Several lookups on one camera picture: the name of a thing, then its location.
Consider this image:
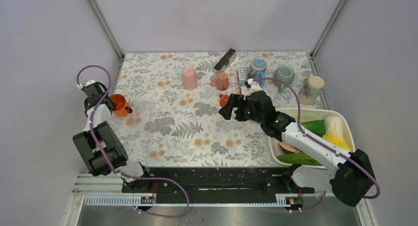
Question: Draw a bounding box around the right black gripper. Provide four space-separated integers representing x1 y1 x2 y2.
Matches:
218 94 264 124

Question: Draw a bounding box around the small orange mug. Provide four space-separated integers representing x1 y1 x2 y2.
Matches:
219 94 230 107

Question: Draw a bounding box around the large orange mug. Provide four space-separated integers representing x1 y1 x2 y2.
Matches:
110 94 133 117

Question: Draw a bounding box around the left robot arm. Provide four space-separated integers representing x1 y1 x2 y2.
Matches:
72 80 153 192

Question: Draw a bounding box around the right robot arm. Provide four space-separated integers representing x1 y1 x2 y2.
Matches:
218 91 381 207

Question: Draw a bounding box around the pink dotted mug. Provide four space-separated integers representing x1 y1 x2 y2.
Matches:
210 72 229 91

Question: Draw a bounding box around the blue butterfly mug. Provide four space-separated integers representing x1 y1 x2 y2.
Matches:
247 58 267 79

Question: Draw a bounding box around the green glazed mug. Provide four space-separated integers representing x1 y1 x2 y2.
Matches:
274 66 295 93

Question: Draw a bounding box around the cream painted mug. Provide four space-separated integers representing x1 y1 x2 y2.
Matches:
298 76 325 105

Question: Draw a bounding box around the white red toothpaste box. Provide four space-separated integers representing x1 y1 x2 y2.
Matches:
237 68 251 96

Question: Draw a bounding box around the light pink cup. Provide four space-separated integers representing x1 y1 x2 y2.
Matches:
182 67 198 91

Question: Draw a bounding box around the floral tablecloth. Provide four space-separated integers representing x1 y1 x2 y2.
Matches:
98 51 329 169

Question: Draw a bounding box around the brown mushroom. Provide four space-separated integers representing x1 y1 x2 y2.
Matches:
279 142 298 154

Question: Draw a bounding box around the white plastic basin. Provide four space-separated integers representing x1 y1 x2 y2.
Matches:
268 108 356 169

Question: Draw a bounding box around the green cucumber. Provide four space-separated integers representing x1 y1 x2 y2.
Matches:
277 152 322 166

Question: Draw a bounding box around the green bok choy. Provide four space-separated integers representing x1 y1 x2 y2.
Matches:
301 120 326 137

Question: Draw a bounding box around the yellow napa cabbage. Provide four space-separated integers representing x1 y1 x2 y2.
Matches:
322 116 351 151

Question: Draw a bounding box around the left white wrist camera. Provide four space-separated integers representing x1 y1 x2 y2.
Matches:
77 79 96 90

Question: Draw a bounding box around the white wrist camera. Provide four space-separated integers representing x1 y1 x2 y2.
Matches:
244 78 262 96
77 79 96 90

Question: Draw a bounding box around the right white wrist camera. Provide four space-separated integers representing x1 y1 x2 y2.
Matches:
244 78 262 96

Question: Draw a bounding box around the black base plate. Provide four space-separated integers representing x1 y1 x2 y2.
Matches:
121 167 314 199

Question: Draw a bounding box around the white slotted cable duct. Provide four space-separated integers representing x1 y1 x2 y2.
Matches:
84 194 301 207

